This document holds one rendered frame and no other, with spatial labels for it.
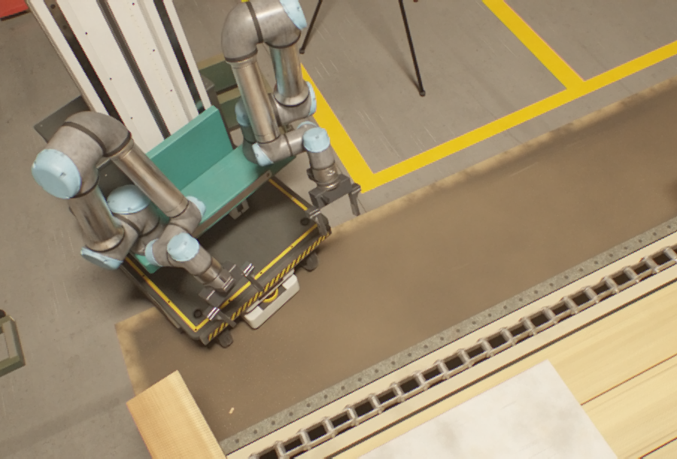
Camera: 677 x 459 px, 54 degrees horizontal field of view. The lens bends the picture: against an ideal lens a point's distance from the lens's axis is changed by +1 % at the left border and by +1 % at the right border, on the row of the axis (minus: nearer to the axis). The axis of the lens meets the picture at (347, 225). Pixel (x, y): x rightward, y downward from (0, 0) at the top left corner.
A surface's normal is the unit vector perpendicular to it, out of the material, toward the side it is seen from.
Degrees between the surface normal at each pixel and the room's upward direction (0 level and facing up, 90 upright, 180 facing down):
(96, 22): 90
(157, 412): 0
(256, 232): 0
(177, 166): 90
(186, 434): 0
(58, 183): 82
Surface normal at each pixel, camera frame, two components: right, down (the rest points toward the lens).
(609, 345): -0.09, -0.54
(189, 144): 0.70, 0.55
